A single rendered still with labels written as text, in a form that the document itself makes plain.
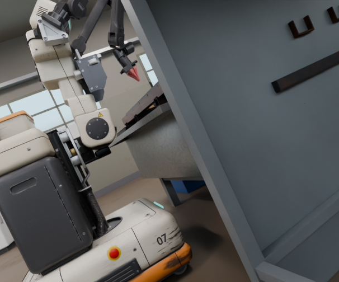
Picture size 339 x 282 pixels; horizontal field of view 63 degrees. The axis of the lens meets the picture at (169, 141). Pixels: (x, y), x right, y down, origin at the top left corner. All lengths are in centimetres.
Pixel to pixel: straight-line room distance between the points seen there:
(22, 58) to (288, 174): 530
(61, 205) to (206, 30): 81
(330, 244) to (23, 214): 103
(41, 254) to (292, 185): 91
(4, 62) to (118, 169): 271
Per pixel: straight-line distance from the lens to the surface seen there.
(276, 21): 98
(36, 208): 118
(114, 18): 156
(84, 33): 178
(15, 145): 119
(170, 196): 226
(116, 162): 530
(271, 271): 73
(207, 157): 66
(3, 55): 583
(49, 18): 130
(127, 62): 156
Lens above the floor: 58
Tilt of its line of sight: 2 degrees down
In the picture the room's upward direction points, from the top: 25 degrees counter-clockwise
